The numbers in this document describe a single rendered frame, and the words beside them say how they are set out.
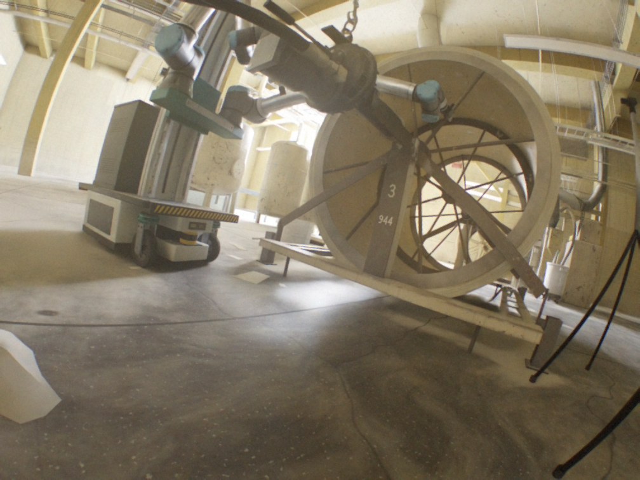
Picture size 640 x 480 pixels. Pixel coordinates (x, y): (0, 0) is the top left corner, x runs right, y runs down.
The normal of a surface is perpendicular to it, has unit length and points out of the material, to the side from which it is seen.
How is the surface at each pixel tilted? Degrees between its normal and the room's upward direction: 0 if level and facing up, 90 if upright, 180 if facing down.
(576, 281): 90
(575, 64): 90
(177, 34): 94
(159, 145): 90
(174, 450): 0
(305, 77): 124
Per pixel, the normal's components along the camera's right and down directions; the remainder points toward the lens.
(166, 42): 0.06, 0.17
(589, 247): -0.63, -0.10
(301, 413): 0.22, -0.97
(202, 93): 0.92, 0.24
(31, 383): 0.57, -0.81
